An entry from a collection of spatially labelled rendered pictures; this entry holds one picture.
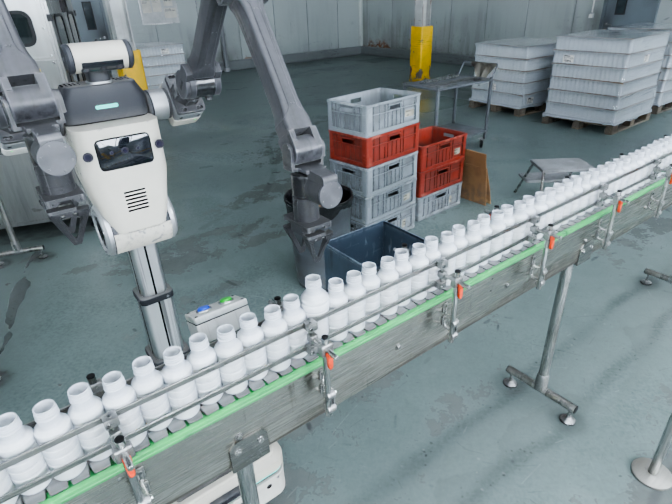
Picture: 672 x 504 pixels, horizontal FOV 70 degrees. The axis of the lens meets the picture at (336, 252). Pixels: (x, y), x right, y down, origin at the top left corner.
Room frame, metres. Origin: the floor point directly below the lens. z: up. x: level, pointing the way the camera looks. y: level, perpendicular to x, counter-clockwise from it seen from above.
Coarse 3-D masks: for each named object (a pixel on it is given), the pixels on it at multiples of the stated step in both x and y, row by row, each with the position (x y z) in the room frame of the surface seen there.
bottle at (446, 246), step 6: (444, 234) 1.27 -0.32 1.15; (450, 234) 1.26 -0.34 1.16; (444, 240) 1.24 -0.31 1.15; (450, 240) 1.24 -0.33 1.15; (438, 246) 1.25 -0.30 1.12; (444, 246) 1.24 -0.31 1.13; (450, 246) 1.24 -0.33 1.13; (444, 252) 1.23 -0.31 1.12; (450, 252) 1.22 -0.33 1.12; (450, 264) 1.23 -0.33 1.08; (450, 270) 1.23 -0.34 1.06
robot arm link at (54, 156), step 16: (0, 96) 0.82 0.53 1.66; (64, 112) 0.85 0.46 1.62; (16, 128) 0.81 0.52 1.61; (32, 128) 0.79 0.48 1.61; (48, 128) 0.79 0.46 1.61; (32, 144) 0.79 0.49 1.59; (48, 144) 0.76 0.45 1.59; (64, 144) 0.77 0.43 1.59; (48, 160) 0.76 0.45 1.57; (64, 160) 0.77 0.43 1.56
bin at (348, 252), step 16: (384, 224) 1.82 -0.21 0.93; (336, 240) 1.68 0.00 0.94; (352, 240) 1.73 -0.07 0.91; (368, 240) 1.78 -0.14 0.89; (384, 240) 1.82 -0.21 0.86; (400, 240) 1.74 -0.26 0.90; (416, 240) 1.67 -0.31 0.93; (336, 256) 1.58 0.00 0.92; (352, 256) 1.73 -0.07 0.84; (368, 256) 1.78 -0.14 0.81; (336, 272) 1.59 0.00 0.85
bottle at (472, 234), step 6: (468, 222) 1.32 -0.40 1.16; (474, 222) 1.34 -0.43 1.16; (468, 228) 1.32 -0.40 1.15; (474, 228) 1.31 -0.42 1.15; (468, 234) 1.31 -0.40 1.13; (474, 234) 1.30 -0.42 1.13; (480, 234) 1.32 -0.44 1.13; (468, 240) 1.30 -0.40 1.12; (474, 240) 1.29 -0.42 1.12; (480, 240) 1.30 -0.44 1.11; (480, 246) 1.30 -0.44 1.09; (468, 252) 1.30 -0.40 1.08; (474, 252) 1.29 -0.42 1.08; (468, 258) 1.30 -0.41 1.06; (474, 258) 1.29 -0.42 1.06; (468, 264) 1.30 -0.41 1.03; (468, 270) 1.29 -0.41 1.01; (474, 270) 1.30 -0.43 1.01
